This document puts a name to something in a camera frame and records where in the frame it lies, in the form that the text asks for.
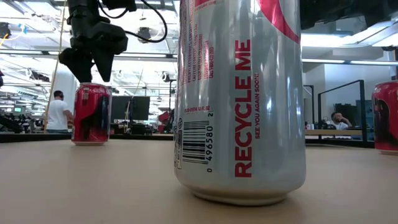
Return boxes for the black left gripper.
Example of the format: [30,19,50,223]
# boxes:
[58,0,129,83]

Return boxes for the red cola can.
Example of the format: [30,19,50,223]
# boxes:
[71,82,113,146]
[371,80,398,156]

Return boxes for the white building column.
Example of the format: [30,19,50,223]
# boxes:
[51,67,78,103]

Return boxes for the long ceiling light strip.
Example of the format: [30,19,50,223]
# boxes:
[0,49,178,60]
[301,57,398,67]

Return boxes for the standing person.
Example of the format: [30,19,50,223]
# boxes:
[45,90,75,134]

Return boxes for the black computer monitor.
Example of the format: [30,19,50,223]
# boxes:
[110,95,151,122]

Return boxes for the red and black machine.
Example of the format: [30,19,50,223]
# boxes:
[157,110,175,134]

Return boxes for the black ceiling device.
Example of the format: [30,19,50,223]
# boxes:
[0,22,12,40]

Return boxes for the black background machinery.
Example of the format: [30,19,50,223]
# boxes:
[0,112,25,134]

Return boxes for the silver diet cola can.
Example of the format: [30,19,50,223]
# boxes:
[173,0,307,207]

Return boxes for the wooden desk top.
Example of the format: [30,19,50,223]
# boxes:
[304,128,363,136]

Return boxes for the seated person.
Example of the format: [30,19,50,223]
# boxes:
[330,111,354,131]

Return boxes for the black background cabinet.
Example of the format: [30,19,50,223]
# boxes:
[334,103,359,129]

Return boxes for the black framed glass partition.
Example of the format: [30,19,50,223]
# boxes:
[317,79,366,144]

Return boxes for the yellow hanging cord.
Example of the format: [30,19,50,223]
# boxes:
[43,0,68,134]

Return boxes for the black ceiling dome camera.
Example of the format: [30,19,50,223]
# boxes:
[136,27,152,44]

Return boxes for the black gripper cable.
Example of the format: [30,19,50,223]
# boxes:
[124,0,169,44]

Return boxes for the black narrow partition frame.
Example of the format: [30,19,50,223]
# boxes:
[303,84,315,126]

